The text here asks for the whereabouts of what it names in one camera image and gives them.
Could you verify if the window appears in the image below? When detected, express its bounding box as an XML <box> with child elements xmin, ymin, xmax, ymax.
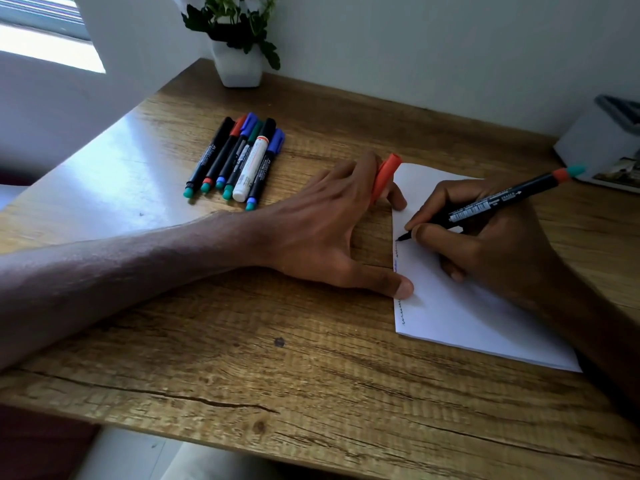
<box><xmin>0</xmin><ymin>0</ymin><xmax>107</xmax><ymax>74</ymax></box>

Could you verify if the black marker with orange band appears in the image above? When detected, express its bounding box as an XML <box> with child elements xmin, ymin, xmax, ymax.
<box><xmin>396</xmin><ymin>165</ymin><xmax>587</xmax><ymax>242</ymax></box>

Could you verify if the person's right forearm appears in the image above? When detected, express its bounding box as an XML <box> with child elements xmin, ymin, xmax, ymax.
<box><xmin>530</xmin><ymin>260</ymin><xmax>640</xmax><ymax>426</ymax></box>

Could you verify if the black marker with red cap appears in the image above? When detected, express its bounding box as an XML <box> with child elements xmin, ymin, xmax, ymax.
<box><xmin>200</xmin><ymin>115</ymin><xmax>248</xmax><ymax>195</ymax></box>

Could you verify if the orange marker cap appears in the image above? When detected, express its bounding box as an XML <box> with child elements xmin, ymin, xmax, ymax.
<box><xmin>370</xmin><ymin>153</ymin><xmax>403</xmax><ymax>206</ymax></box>

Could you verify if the person's right hand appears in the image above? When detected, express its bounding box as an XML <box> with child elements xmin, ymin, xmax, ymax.
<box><xmin>404</xmin><ymin>177</ymin><xmax>572</xmax><ymax>315</ymax></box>

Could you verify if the white box with picture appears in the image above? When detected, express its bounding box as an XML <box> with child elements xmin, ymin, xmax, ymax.
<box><xmin>553</xmin><ymin>95</ymin><xmax>640</xmax><ymax>194</ymax></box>

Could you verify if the white marker with black cap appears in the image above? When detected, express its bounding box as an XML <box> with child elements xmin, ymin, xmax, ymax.
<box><xmin>232</xmin><ymin>118</ymin><xmax>277</xmax><ymax>203</ymax></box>

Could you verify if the person's left forearm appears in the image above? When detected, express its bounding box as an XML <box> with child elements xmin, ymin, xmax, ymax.
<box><xmin>0</xmin><ymin>210</ymin><xmax>271</xmax><ymax>371</ymax></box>

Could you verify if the white plant pot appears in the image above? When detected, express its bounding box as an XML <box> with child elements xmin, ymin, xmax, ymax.
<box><xmin>210</xmin><ymin>37</ymin><xmax>264</xmax><ymax>89</ymax></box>

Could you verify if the person's left hand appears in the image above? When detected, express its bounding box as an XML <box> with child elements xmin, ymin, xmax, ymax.
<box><xmin>259</xmin><ymin>152</ymin><xmax>415</xmax><ymax>301</ymax></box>

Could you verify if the black marker with blue cap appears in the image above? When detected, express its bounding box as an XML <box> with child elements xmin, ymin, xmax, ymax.
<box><xmin>244</xmin><ymin>128</ymin><xmax>286</xmax><ymax>212</ymax></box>
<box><xmin>215</xmin><ymin>112</ymin><xmax>259</xmax><ymax>191</ymax></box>

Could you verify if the white paper pad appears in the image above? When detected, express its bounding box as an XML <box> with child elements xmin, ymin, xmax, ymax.
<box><xmin>391</xmin><ymin>163</ymin><xmax>582</xmax><ymax>373</ymax></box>

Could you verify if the black marker with green cap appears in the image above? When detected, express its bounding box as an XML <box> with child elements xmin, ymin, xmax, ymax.
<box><xmin>222</xmin><ymin>120</ymin><xmax>264</xmax><ymax>201</ymax></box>

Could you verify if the green potted plant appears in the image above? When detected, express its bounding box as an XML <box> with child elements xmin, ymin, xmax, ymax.
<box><xmin>170</xmin><ymin>0</ymin><xmax>282</xmax><ymax>71</ymax></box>

